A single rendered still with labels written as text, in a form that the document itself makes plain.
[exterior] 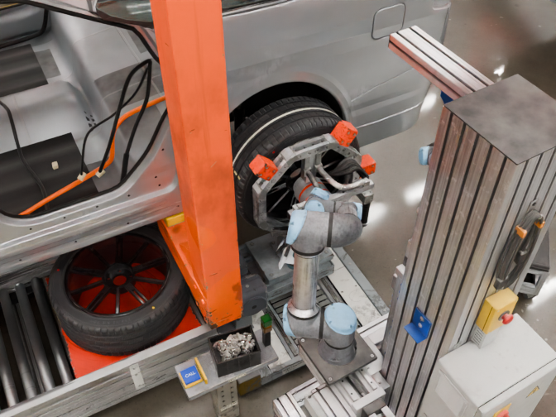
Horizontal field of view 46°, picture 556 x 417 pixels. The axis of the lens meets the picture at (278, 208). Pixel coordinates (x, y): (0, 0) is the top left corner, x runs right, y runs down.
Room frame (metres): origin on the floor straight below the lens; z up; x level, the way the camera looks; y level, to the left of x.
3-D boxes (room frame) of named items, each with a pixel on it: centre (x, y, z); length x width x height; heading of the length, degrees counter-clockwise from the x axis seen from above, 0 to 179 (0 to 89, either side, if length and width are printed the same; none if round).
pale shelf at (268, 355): (1.45, 0.23, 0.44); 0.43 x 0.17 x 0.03; 117
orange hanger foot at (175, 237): (1.98, 0.42, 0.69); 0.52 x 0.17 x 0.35; 27
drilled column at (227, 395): (1.44, 0.25, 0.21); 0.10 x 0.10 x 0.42; 27
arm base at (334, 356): (1.30, -0.23, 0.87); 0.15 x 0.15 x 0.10
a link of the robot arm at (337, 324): (1.30, -0.22, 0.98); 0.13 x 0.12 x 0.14; 83
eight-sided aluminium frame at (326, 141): (2.14, -0.14, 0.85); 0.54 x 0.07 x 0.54; 117
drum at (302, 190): (2.07, -0.17, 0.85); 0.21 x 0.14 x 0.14; 27
